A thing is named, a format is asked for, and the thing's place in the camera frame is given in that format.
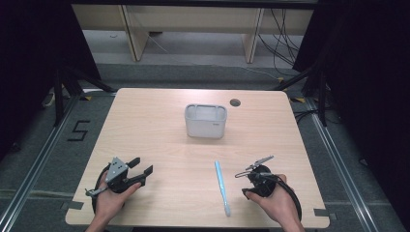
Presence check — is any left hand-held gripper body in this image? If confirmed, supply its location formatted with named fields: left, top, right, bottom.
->
left=84, top=157, right=133, bottom=198

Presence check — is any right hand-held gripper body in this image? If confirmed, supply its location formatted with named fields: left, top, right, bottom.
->
left=234, top=155, right=278, bottom=198

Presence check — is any light blue toothbrush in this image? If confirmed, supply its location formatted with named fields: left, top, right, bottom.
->
left=214, top=159, right=232, bottom=218

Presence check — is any white plastic holder box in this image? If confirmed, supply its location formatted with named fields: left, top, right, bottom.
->
left=184, top=103, right=228, bottom=140

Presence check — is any person's right hand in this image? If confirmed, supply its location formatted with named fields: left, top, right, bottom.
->
left=246, top=173, right=300, bottom=224

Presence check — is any person's left hand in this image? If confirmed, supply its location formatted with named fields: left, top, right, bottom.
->
left=93, top=179, right=143, bottom=220

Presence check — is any grey tape piece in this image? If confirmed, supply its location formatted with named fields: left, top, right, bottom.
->
left=313, top=208, right=338, bottom=221
left=60, top=200, right=85, bottom=212

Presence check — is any black metal stand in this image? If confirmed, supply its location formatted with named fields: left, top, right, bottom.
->
left=52, top=64, right=118, bottom=128
left=273, top=63, right=329, bottom=128

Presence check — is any black curtain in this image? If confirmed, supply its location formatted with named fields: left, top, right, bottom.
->
left=0, top=0, right=102, bottom=162
left=292, top=0, right=410, bottom=223

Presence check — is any beige wooden bench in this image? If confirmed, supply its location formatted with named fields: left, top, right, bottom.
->
left=71, top=3, right=315, bottom=64

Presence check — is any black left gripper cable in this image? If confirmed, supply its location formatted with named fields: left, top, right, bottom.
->
left=91, top=163, right=112, bottom=215

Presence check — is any metal floor rail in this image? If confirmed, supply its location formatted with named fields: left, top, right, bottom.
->
left=0, top=95, right=80, bottom=232
left=305, top=96, right=379, bottom=232

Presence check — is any black floor cable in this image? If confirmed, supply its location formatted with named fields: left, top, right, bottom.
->
left=292, top=108, right=321, bottom=124

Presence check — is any bundle of black cables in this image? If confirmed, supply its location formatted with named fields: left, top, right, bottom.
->
left=257, top=8, right=302, bottom=77

